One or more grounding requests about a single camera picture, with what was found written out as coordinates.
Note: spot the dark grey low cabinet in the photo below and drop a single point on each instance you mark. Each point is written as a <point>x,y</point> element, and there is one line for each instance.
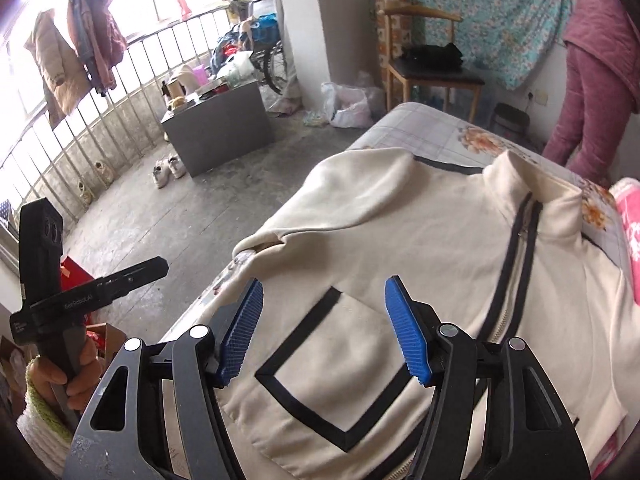
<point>208,133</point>

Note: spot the red box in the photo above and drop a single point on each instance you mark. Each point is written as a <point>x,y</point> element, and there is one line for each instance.
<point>73,274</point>

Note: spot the teal floral hanging cloth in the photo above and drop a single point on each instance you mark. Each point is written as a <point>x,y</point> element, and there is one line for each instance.
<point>508,38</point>

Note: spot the white shoe left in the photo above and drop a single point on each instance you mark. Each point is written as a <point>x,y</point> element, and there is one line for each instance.
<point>160,174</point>

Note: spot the white shoe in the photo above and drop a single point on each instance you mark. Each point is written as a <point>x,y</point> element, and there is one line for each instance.
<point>160,174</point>
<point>176,167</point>

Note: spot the white shoe right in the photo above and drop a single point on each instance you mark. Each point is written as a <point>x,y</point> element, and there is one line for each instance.
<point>176,167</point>

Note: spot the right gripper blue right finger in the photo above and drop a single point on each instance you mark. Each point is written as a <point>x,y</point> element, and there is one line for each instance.
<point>443,357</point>

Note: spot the wooden chair dark seat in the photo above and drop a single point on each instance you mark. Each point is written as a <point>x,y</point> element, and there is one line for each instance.
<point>395,69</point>

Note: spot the black bag on chair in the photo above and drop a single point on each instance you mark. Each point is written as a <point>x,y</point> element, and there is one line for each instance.
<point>428,57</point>

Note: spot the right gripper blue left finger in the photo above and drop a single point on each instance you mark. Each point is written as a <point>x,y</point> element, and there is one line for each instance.
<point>203,360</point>

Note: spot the metal balcony railing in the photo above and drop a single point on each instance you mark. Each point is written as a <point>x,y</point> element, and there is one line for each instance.
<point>78,160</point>

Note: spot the wall power socket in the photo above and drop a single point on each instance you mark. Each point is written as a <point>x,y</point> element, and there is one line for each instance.
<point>541,97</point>

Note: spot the black waste bin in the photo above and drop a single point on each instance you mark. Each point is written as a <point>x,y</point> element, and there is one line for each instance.
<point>512,122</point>

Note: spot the beige hanging coat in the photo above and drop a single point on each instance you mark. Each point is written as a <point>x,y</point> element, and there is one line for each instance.
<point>64,79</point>

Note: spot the cream zip jacket black trim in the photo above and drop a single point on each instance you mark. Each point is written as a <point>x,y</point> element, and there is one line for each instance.
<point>324,393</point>

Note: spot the person in pink clothes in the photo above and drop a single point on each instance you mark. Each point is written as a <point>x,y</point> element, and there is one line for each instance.
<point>602,88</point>

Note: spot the pink floral fleece blanket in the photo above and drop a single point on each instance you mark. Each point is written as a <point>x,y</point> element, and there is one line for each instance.
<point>626,193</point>

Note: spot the bed with floral sheet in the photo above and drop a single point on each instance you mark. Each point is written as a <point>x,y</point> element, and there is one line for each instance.
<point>433,134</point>

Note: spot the white plastic bag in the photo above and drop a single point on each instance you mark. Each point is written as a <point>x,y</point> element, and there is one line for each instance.
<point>346,106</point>

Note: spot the wheelchair with blue bag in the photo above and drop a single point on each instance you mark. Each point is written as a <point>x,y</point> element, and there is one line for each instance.
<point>254,36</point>

